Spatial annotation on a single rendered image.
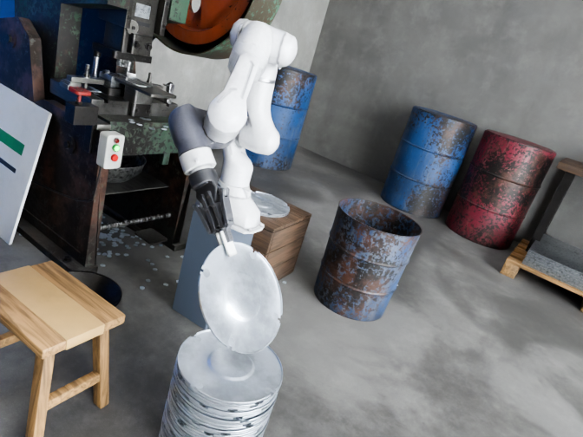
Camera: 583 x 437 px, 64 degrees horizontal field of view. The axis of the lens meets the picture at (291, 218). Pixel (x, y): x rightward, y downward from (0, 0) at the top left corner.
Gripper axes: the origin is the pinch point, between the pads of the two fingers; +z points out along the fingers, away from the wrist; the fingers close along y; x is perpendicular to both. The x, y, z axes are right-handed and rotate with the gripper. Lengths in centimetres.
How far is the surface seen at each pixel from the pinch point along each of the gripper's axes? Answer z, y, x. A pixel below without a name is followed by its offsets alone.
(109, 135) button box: -57, -54, 16
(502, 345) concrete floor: 87, 4, 161
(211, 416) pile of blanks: 39.5, -12.9, -12.0
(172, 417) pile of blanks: 37.8, -26.1, -13.8
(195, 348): 23.4, -20.4, -4.0
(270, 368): 35.8, -7.8, 8.0
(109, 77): -90, -67, 34
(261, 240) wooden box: -4, -51, 73
